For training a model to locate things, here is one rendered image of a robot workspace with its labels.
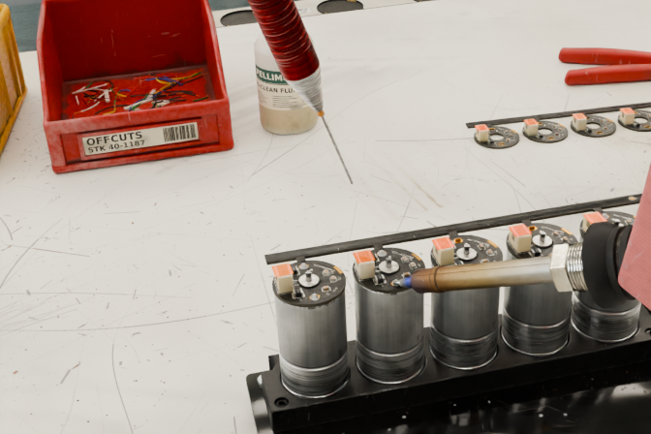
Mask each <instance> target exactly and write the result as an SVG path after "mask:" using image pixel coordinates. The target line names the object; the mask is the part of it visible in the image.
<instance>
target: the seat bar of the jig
mask: <svg viewBox="0 0 651 434"><path fill-rule="evenodd" d="M502 314H503V313H502ZM502 314H499V316H498V322H499V323H498V339H497V356H496V357H495V358H494V360H493V361H492V362H491V363H489V364H488V365H486V366H484V367H482V368H479V369H475V370H457V369H452V368H449V367H446V366H445V365H443V364H441V363H439V362H438V361H437V360H436V359H435V358H434V357H433V356H432V355H431V354H430V326H427V327H424V328H423V331H424V367H423V369H422V371H421V372H420V374H419V375H418V376H416V377H415V378H414V379H413V380H411V381H409V382H406V383H402V384H397V385H384V384H379V383H375V382H372V381H370V380H368V379H367V378H365V377H364V376H363V375H361V374H360V372H359V371H358V369H357V344H356V340H351V341H348V351H349V373H350V380H349V382H348V383H347V384H346V386H345V387H344V388H343V389H342V390H340V391H339V392H337V393H335V394H333V395H331V396H329V397H326V398H320V399H306V398H301V397H298V396H295V395H293V394H291V393H290V392H288V391H287V390H286V389H285V388H284V387H283V385H282V378H281V367H280V357H279V354H277V355H271V356H268V363H269V370H268V371H262V372H261V377H262V387H263V397H264V401H265V405H266V408H267V413H268V417H269V421H270V425H271V429H272V432H273V433H277V432H282V431H287V430H293V429H298V428H302V427H307V426H312V425H317V424H322V423H328V422H333V421H338V420H342V419H351V418H356V417H362V416H367V415H372V414H377V413H381V412H386V411H392V410H397V409H402V408H407V407H412V406H417V405H421V404H427V403H432V402H437V401H442V400H447V399H452V398H456V397H462V396H467V395H472V394H477V393H482V392H487V391H491V390H497V389H502V388H511V387H516V386H521V385H527V384H532V383H536V382H541V381H546V380H551V379H556V378H562V377H567V376H571V375H576V374H581V373H586V372H591V371H597V370H602V369H607V368H611V367H616V366H621V365H626V364H632V363H637V362H642V361H646V360H651V315H650V314H649V313H648V311H647V310H646V309H645V308H644V306H643V305H642V304H641V305H640V311H639V318H638V324H637V331H636V334H635V335H634V336H633V337H631V338H630V339H628V340H625V341H622V342H616V343H606V342H599V341H595V340H592V339H589V338H587V337H585V336H583V335H581V334H580V333H578V332H577V331H576V330H575V329H574V328H573V326H572V324H571V319H570V327H569V337H568V344H567V346H566V347H565V348H564V349H563V350H562V351H560V352H558V353H556V354H554V355H550V356H527V355H524V354H521V353H519V352H516V351H514V350H513V349H511V348H510V347H509V346H507V345H506V344H505V342H504V341H503V339H502V337H501V330H502Z"/></svg>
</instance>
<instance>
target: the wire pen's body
mask: <svg viewBox="0 0 651 434"><path fill-rule="evenodd" d="M247 1H248V3H249V5H250V7H251V10H252V11H253V14H254V16H255V18H256V20H257V23H258V24H259V26H260V28H261V30H262V32H263V35H264V38H265V40H266V42H267V44H268V47H269V48H270V51H271V53H272V55H273V57H274V60H275V62H276V64H277V66H278V68H279V70H280V73H281V75H282V77H283V78H284V79H285V80H289V81H296V80H301V79H304V78H307V77H309V76H311V75H312V74H313V73H315V72H316V70H317V69H318V68H319V65H320V60H319V58H318V55H317V53H316V51H315V49H314V47H313V45H312V42H311V40H310V38H309V35H308V33H307V30H306V28H305V26H304V23H303V21H302V19H301V16H300V14H299V12H298V9H297V7H296V5H295V1H294V0H247Z"/></svg>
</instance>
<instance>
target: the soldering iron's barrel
mask: <svg viewBox="0 0 651 434"><path fill-rule="evenodd" d="M582 242H583V241H581V242H575V243H574V244H562V245H554V248H553V249H552V254H551V256H549V257H538V258H529V259H519V260H509V261H499V262H490V263H471V264H461V265H451V266H434V267H431V268H422V269H417V270H415V271H414V273H413V274H412V276H411V286H412V288H413V290H414V291H416V292H417V293H418V294H427V293H437V294H438V293H444V292H451V291H464V290H476V289H489V288H501V287H513V286H526V285H538V284H550V283H554V285H555V287H556V290H558V292H576V291H579V292H581V293H583V292H588V289H587V287H586V283H585V280H584V276H583V270H582V260H581V252H582Z"/></svg>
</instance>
